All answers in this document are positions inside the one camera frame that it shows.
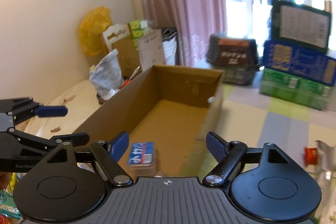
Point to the blue printed box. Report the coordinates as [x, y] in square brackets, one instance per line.
[299, 61]

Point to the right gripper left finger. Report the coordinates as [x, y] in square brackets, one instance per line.
[107, 155]

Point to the green tissue box stack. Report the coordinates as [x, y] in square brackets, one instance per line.
[139, 28]

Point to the dark green box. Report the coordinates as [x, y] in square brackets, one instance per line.
[300, 25]

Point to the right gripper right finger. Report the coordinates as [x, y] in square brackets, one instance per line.
[229, 156]

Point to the brown cardboard box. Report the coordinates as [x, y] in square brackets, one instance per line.
[172, 107]

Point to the green shrink-wrapped box pack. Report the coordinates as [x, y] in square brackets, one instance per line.
[295, 89]

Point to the black Honglu food container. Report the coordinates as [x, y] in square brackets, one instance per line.
[238, 57]

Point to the checkered tablecloth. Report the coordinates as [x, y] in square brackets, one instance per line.
[255, 119]

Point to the yellow plastic bag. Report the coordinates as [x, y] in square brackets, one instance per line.
[91, 28]

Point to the silver foil pouch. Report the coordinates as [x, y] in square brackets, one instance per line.
[325, 167]

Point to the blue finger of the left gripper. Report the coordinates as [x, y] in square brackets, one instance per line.
[51, 111]

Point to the cream patterned tablecloth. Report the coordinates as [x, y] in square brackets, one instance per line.
[81, 102]

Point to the red snack packet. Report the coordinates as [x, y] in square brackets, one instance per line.
[311, 156]

